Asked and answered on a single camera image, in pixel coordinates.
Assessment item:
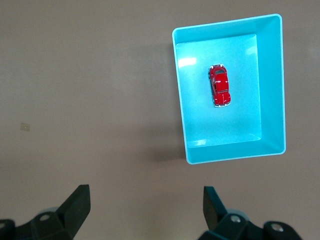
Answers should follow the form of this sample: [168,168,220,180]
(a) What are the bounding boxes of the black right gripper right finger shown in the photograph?
[197,185,304,240]

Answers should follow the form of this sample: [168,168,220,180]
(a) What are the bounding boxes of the blue plastic box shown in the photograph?
[171,13,287,165]

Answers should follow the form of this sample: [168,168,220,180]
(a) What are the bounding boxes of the red beetle toy car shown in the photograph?
[206,63,232,109]

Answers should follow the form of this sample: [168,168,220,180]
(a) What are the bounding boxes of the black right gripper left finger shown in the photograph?
[0,184,91,240]

